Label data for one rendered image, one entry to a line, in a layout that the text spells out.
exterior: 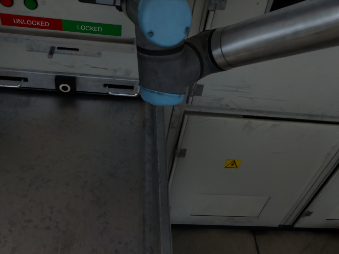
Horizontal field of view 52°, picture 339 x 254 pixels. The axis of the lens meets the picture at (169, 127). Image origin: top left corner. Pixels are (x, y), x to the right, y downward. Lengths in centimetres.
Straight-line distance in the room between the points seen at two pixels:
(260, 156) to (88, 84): 72
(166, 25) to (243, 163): 93
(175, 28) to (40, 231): 54
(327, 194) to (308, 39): 123
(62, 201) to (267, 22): 61
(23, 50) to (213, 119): 64
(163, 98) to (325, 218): 144
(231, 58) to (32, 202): 57
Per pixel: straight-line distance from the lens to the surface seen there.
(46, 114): 111
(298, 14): 63
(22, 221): 89
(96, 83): 112
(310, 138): 143
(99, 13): 100
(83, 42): 101
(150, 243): 84
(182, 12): 62
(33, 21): 105
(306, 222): 197
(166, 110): 121
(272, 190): 164
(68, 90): 112
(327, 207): 189
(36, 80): 115
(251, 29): 67
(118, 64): 109
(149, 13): 60
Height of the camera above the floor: 160
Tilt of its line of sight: 44 degrees down
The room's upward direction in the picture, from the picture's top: 12 degrees clockwise
